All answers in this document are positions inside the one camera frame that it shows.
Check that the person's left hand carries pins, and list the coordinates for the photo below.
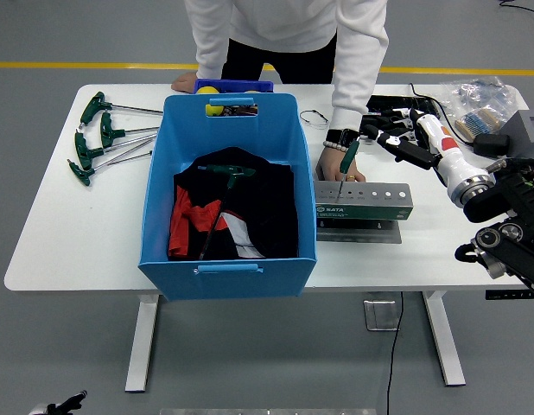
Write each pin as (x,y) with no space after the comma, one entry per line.
(332,166)

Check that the white table leg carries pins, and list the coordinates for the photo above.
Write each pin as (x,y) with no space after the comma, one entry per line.
(444,346)
(141,346)

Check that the dark blue plastic bin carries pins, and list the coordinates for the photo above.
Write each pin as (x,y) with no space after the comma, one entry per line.
(232,83)

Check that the person's right forearm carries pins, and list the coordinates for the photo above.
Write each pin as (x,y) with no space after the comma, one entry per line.
(211,52)

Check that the robot left hand black fingers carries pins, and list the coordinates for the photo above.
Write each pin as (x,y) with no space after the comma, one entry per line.
(66,404)

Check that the black table control panel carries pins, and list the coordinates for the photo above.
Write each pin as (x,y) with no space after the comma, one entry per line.
(506,295)

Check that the light blue plastic storage box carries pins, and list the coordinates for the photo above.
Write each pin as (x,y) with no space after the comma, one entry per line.
(228,283)

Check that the black red folded garment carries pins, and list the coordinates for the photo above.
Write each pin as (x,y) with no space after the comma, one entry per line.
(258,190)

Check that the person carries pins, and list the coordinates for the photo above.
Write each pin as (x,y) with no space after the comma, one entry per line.
(284,21)

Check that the black plastic tray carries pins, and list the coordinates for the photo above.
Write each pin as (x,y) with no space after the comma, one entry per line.
(379,102)

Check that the beige resistor strip pack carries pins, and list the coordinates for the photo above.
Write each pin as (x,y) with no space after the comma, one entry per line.
(478,123)

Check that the small yellow ball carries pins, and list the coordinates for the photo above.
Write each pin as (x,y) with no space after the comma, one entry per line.
(252,91)

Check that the black wristwatch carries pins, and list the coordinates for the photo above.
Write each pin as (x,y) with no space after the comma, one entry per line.
(340,136)

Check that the metal floor socket plate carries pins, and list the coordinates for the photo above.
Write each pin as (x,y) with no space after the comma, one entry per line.
(379,315)

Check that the robot right hand white shell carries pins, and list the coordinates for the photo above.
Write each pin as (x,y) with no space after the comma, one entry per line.
(446,151)

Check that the clear plastic parts bag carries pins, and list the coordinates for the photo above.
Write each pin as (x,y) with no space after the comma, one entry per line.
(478,93)

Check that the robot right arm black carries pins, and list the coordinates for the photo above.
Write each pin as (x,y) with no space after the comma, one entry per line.
(509,190)

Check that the person's right hand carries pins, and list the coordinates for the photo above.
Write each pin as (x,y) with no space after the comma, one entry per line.
(186,83)

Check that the person's left forearm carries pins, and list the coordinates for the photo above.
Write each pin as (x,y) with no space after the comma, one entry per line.
(360,82)

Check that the grey green tool holder rack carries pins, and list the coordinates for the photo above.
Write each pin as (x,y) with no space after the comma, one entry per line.
(362,211)

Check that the black power adapter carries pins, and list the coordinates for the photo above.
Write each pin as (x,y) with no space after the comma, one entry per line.
(491,144)

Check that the grey box device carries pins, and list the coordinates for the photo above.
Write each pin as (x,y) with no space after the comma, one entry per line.
(526,129)

